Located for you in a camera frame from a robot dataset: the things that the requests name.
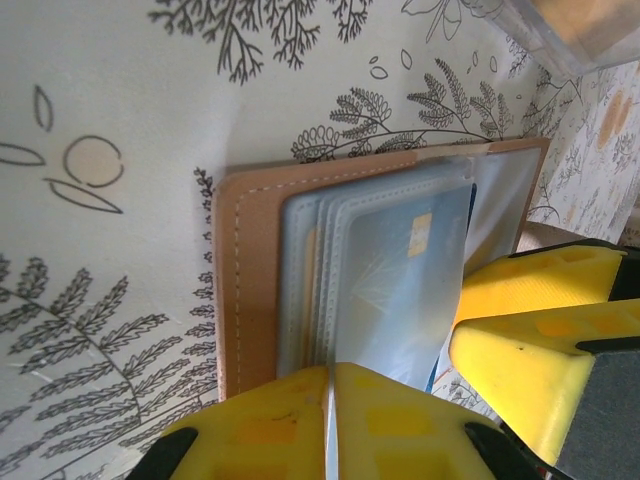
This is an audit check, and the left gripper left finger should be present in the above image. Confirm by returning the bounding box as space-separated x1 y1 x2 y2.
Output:
124 366 335 480

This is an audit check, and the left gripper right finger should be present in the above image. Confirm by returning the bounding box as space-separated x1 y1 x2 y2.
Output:
333 362 541 480

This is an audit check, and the light blue chip credit card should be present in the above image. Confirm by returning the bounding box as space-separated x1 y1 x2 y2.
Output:
347 182 476 394

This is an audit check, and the brown leather card holder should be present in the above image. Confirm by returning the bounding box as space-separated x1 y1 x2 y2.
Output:
215 135 551 406

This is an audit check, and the clear acrylic box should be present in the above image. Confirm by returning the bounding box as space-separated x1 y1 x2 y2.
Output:
499 0 640 77

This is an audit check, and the floral fern tablecloth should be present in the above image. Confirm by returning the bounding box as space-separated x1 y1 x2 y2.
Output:
0 0 640 480

